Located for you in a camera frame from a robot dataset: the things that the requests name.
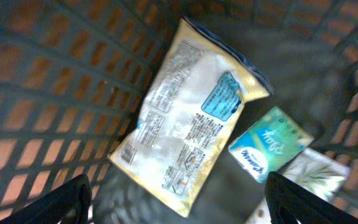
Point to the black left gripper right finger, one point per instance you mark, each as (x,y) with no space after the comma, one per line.
(289,203)

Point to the white snack bag gold trim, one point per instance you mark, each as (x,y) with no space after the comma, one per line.
(188,115)

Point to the teal tissue pack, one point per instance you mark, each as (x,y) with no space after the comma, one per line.
(269,144)

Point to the grey plastic mesh basket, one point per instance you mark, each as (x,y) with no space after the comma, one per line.
(74,73)

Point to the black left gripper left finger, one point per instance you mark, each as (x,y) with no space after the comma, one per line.
(69,203)

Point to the white Pantene tube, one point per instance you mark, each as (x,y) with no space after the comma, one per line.
(317,173)

